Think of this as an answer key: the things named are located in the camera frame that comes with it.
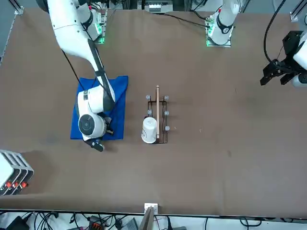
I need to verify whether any blue towel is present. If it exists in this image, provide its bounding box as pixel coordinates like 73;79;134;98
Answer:
70;75;129;140

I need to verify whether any black wire cup rack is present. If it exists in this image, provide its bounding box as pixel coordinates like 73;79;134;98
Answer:
145;84;170;145

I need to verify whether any white paper cup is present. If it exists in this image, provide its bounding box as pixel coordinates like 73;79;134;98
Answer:
141;116;159;144

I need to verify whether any aluminium frame profile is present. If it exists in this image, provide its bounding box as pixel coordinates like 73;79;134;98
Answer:
289;0;307;23
13;0;25;15

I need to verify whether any black power adapter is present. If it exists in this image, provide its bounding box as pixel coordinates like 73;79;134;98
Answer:
6;215;29;230

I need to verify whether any black cable across table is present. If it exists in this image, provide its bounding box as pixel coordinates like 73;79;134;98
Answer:
162;11;208;27

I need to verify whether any white slotted switch box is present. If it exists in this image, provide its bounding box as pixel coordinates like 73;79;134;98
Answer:
0;149;34;196

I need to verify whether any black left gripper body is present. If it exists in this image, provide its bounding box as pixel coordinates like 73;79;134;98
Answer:
275;30;305;72

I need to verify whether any orange and black device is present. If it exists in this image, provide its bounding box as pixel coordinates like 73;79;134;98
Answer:
88;215;106;230

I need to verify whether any aluminium camera post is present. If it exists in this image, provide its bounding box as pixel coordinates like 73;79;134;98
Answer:
140;203;159;230

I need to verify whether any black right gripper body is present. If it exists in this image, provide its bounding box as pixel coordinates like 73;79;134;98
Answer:
83;138;105;152

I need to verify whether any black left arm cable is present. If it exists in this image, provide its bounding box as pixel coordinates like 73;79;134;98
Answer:
263;0;290;64

